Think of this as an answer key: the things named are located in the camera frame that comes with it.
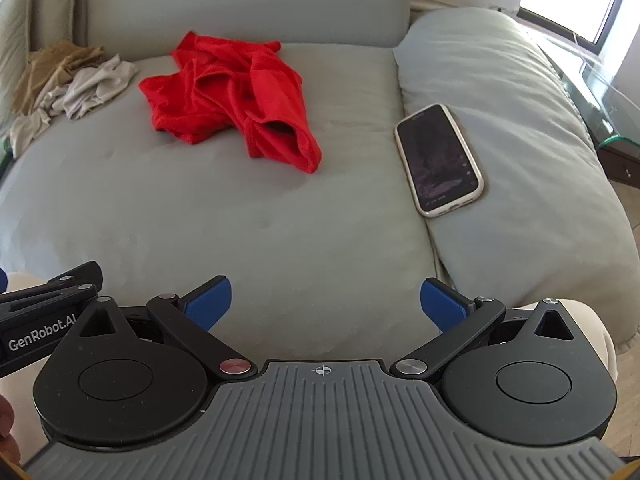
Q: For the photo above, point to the grey sofa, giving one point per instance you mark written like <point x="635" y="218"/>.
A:
<point x="200" y="210"/>

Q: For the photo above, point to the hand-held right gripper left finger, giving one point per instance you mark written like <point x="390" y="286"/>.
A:
<point x="212" y="302"/>

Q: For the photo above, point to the beige sofa cushion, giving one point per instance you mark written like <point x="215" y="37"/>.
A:
<point x="15" y="35"/>

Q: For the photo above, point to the person's left hand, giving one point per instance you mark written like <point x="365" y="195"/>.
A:
<point x="7" y="425"/>

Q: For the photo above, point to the light grey pillow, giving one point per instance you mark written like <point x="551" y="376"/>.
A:
<point x="525" y="85"/>

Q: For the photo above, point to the red t-shirt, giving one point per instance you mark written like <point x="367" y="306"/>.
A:
<point x="270" y="80"/>

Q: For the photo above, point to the glass side table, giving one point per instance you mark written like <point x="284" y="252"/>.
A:
<point x="615" y="100"/>

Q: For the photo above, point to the crumpled off-white garment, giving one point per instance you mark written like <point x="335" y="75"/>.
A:
<point x="95" y="82"/>

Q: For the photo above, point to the smartphone in cream case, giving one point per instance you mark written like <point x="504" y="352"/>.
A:
<point x="440" y="160"/>

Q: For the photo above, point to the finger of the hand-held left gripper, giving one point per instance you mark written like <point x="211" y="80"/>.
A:
<point x="75" y="277"/>

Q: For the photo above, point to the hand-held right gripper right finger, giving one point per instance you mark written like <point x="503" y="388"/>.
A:
<point x="440" y="305"/>

